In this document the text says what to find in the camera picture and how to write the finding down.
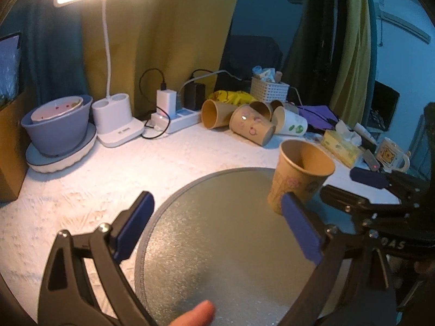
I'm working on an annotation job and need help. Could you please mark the brown cardboard box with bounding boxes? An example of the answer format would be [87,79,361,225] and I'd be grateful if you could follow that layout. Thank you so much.
[0,92,28,202]

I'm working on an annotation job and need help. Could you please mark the yellow plastic bag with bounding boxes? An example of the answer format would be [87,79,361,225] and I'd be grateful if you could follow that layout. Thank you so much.
[208,90,257,106]

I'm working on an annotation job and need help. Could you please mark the brown paper cup pink print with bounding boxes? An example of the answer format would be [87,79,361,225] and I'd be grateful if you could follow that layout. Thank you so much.
[229,104,276,147]

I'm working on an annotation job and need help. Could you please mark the person's left hand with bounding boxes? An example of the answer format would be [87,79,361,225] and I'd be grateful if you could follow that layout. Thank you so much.
[168,300,216,326]

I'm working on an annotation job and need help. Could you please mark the grey cable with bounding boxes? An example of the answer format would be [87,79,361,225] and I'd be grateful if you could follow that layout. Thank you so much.
[178,70,243,107]

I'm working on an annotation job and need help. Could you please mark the yellow tissue box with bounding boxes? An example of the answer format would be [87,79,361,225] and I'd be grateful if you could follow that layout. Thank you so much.
[321,120,363,168]

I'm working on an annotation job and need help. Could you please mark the white mug yellow print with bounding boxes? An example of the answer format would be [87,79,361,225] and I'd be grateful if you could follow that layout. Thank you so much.
[375,137,411,173]

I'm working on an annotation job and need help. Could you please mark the teal curtain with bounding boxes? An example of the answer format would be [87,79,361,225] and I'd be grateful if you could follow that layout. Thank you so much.
[0,0,89,109]

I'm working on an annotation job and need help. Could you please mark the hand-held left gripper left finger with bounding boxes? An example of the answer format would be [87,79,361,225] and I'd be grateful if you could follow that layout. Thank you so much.
[37,191,160,326]

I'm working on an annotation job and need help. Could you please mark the blue white packets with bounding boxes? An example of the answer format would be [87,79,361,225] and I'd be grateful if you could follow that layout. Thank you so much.
[252,65,283,84]

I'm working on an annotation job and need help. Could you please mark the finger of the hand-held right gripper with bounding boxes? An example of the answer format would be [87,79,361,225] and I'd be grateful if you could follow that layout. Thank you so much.
[319,184,408,218]
[349,167,430,204]

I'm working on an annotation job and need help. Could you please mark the plain brown paper cup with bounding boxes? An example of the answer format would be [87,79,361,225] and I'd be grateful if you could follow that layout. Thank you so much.
[201,99,238,130]

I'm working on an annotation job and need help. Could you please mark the black laptop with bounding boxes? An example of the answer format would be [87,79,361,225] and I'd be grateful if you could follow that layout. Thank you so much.
[366,81,400,133]

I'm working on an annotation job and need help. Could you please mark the blue bowl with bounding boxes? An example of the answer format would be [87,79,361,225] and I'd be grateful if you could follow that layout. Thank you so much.
[21,95,93,157]

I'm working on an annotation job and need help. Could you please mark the white power strip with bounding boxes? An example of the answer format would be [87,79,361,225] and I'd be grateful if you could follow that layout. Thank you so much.
[150,108,202,134]

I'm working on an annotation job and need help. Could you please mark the black chair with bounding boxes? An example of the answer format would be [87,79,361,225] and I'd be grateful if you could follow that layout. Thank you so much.
[217,35,284,90]

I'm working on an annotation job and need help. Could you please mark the white desk lamp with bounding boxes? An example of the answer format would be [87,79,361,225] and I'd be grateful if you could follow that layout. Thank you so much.
[52,0,161,148]

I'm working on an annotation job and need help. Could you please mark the round grey mat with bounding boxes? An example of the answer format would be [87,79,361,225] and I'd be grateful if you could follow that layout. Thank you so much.
[134,167,357,326]

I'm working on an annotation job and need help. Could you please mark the white round plate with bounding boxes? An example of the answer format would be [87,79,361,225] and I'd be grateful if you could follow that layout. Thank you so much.
[25,123,98,174]

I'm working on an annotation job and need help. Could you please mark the yellow curtain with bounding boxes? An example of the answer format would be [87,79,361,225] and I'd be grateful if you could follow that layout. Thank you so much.
[80,0,246,118]

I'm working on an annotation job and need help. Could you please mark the brown printed paper cup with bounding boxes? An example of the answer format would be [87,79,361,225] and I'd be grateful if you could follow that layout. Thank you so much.
[267,139,336,215]

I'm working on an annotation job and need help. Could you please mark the small device red light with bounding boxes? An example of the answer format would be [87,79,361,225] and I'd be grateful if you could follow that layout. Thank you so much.
[362,149,381,172]

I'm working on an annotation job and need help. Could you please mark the black charger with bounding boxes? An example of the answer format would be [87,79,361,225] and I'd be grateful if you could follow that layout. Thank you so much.
[185,82,206,111]

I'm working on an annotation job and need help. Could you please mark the dark screen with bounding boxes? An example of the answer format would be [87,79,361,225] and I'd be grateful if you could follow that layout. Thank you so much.
[0,32,24,111]

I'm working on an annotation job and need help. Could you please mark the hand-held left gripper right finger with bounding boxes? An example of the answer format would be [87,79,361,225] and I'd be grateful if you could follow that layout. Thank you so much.
[280,192,398,326]

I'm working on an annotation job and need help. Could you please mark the purple cloth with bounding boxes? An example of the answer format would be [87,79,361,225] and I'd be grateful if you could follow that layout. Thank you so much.
[297,105,340,131]

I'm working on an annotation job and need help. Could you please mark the white paper cup green print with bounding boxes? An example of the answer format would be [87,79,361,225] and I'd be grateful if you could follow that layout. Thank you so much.
[272,106,308,137]

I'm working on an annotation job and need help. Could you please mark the white charger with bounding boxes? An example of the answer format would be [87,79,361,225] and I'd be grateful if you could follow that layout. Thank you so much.
[156,89,178,113]

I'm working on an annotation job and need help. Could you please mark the white air conditioner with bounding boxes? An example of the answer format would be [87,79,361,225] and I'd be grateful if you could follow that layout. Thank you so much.
[379,5,432,45]

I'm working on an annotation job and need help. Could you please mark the pink speckled bowl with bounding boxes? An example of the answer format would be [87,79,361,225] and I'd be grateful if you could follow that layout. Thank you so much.
[30,97,84,124]

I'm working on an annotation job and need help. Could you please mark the white woven basket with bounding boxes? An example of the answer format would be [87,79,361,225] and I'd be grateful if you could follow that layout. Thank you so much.
[250,77,290,104]

